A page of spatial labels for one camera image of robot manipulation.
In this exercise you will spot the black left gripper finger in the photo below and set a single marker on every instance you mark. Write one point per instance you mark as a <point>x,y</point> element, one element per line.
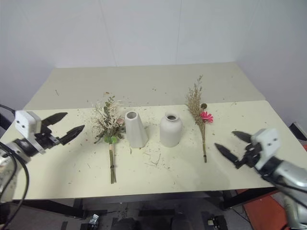
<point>72,135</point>
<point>56,118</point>

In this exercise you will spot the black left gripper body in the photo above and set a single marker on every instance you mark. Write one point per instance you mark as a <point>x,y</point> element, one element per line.
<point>45,140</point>

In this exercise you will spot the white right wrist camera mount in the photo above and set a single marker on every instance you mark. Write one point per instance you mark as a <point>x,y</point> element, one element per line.
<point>266,146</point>

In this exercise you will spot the pink flower dried grass bouquet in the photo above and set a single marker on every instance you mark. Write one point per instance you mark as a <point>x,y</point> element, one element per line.
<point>197,112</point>

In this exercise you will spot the black metal table frame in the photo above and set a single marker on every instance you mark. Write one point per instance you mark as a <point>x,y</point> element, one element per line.
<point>242,196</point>

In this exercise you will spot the round white ceramic vase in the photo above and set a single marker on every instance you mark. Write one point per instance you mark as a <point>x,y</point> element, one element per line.
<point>170,131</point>

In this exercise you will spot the grey black box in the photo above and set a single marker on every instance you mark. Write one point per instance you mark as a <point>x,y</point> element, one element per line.
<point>298,131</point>

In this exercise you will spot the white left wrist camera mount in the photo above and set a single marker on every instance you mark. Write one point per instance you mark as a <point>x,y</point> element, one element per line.
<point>26,124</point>

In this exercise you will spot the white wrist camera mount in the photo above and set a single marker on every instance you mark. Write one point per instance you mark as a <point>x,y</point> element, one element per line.
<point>266,146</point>
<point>26,124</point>

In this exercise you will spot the white green dried flower bouquet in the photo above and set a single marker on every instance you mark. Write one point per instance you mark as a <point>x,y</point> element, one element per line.
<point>108,124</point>

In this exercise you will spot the orange floor mat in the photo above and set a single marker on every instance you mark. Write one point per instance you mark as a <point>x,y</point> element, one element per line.
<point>263,210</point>

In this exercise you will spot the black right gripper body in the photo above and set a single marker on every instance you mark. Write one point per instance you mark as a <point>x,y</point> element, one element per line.
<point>250,155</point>

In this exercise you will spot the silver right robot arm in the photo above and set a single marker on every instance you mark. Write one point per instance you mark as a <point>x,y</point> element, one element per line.
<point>287,177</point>

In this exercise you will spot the tapered white ceramic vase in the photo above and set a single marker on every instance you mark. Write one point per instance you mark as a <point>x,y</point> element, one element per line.
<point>136,131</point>

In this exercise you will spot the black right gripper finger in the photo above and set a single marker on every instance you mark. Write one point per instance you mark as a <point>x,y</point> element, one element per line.
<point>243,137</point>
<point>227,154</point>

